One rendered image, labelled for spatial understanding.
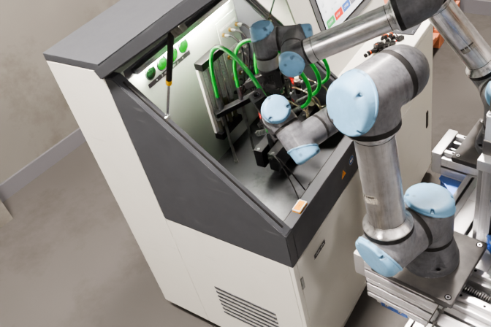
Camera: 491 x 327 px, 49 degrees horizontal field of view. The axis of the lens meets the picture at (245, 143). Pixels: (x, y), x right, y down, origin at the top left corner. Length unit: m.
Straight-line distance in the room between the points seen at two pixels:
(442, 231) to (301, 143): 0.40
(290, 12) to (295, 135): 0.80
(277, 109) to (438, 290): 0.61
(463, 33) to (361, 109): 0.76
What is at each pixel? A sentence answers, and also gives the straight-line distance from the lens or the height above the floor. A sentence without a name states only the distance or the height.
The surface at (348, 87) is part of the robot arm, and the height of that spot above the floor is 1.67.
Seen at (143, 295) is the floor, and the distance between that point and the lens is 2.99.
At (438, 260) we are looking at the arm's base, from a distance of 1.47.
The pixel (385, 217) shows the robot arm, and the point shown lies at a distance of 1.23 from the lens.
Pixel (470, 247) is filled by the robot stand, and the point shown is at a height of 1.04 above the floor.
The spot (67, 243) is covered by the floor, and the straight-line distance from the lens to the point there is 3.47.
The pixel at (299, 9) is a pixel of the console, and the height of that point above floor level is 1.32.
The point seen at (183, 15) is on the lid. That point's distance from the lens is 1.32.
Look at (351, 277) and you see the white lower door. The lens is 2.44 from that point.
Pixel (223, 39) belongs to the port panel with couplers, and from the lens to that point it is 2.13.
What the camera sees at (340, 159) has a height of 0.95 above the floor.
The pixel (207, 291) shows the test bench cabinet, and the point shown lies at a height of 0.35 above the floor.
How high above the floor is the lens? 2.25
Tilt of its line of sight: 38 degrees down
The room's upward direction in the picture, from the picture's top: 15 degrees counter-clockwise
